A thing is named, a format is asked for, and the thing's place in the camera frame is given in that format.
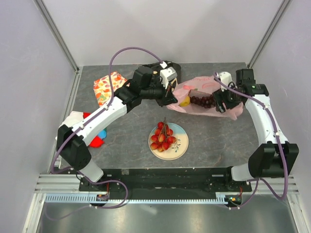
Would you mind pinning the beige blue ceramic plate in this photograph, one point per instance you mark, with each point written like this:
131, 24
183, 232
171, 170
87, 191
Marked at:
173, 147

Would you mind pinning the colourful cartoon cloth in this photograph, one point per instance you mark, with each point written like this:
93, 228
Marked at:
75, 117

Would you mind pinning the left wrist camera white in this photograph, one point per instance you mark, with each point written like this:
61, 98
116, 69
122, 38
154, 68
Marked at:
167, 74

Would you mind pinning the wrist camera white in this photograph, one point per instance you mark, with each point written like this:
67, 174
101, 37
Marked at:
225, 78
167, 74

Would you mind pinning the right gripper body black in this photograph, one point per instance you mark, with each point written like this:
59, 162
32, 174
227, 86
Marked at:
229, 98

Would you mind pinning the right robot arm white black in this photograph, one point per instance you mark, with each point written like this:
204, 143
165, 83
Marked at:
275, 155

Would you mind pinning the purple fake grape bunch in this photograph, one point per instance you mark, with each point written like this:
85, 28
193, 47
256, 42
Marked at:
205, 101

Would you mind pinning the pink plastic bag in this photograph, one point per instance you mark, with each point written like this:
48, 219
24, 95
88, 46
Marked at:
199, 87

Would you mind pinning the yellow fake lemon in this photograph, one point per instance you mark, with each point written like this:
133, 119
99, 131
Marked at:
185, 102

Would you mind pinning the orange floral cloth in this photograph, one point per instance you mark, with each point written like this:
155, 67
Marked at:
102, 87

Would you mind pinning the grey slotted cable duct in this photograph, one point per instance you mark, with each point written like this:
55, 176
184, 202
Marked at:
96, 199

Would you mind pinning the red fake lychee bunch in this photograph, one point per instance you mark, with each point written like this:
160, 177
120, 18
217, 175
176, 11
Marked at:
162, 138

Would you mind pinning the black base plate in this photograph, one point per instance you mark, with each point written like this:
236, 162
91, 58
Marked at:
209, 179

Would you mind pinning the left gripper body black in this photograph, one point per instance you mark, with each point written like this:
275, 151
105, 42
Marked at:
159, 93

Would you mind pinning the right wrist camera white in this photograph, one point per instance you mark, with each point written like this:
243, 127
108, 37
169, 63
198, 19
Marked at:
225, 78

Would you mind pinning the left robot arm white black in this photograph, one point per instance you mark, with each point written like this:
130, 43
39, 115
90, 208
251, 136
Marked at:
73, 142

